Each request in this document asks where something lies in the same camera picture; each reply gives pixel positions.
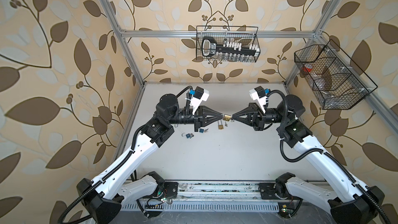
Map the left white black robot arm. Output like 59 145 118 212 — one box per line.
57 86 231 224

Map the back black wire basket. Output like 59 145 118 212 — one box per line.
196 25 261 63

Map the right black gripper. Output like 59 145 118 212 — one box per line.
232 104 287 132

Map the black socket tool set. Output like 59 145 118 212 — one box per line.
199 36 261 57

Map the small brass padlock with keys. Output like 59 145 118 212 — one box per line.
222 115 232 127

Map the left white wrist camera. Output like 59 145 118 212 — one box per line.
189 87 209 115

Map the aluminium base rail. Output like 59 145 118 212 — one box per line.
118 179 343 214

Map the blue padlock with keys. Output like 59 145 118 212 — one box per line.
181 133 194 139

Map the side black wire basket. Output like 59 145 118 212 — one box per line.
294 40 378 110

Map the red item in basket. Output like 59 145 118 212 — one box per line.
302 63 313 75

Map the large brass padlock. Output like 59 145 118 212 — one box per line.
217 120 224 130

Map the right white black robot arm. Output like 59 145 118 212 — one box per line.
232 87 392 224

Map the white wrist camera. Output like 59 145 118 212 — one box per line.
189 87 209 115
249 86 270 114

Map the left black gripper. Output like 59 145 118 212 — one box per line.
165 105 221 133

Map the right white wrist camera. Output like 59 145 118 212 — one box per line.
249 86 270 114

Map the blue padlock open shackle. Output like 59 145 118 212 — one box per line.
199 128 208 133

